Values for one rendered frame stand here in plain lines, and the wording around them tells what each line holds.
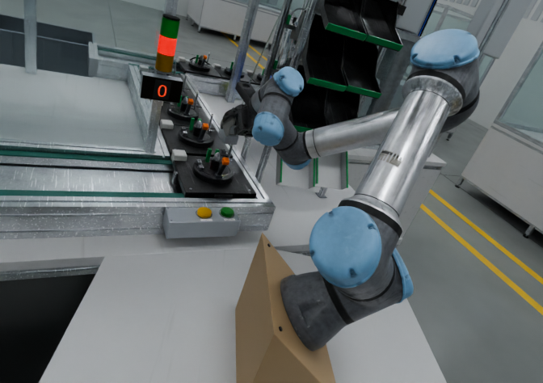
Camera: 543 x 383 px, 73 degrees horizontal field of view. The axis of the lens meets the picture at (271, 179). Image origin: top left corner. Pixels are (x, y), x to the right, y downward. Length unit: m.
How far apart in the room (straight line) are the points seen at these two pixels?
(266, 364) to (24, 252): 0.66
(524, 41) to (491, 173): 6.04
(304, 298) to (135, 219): 0.56
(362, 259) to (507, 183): 4.47
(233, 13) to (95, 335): 9.42
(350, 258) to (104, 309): 0.58
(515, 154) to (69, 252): 4.60
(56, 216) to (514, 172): 4.59
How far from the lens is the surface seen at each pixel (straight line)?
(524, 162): 4.92
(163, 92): 1.21
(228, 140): 1.18
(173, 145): 1.41
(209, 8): 9.82
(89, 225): 1.09
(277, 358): 0.69
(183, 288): 1.00
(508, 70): 10.72
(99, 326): 0.92
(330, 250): 0.59
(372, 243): 0.58
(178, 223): 1.04
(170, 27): 1.17
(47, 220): 1.08
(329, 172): 1.41
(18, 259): 1.07
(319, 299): 0.73
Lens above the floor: 1.58
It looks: 27 degrees down
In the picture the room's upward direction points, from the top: 19 degrees clockwise
